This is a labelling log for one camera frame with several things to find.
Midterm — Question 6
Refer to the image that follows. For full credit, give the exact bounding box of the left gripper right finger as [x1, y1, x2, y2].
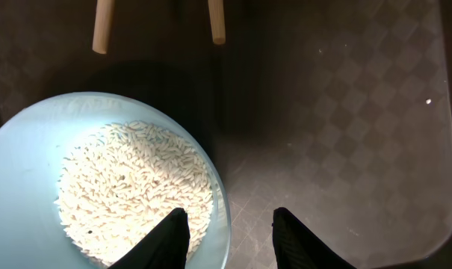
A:
[272, 207, 355, 269]

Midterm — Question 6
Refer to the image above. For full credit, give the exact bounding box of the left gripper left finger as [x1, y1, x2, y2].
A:
[109, 208, 190, 269]

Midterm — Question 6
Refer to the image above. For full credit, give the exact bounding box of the light blue rice bowl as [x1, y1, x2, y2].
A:
[0, 91, 232, 269]

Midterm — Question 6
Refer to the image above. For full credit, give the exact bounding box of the brown serving tray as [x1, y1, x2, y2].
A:
[0, 0, 452, 268]

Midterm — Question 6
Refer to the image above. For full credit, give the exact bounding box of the right wooden chopstick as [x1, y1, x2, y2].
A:
[208, 0, 226, 45]

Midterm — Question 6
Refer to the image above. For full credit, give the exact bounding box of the wooden chopstick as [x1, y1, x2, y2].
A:
[92, 0, 115, 55]
[208, 0, 226, 45]

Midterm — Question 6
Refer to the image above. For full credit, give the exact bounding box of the left wooden chopstick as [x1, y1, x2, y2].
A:
[92, 0, 115, 55]

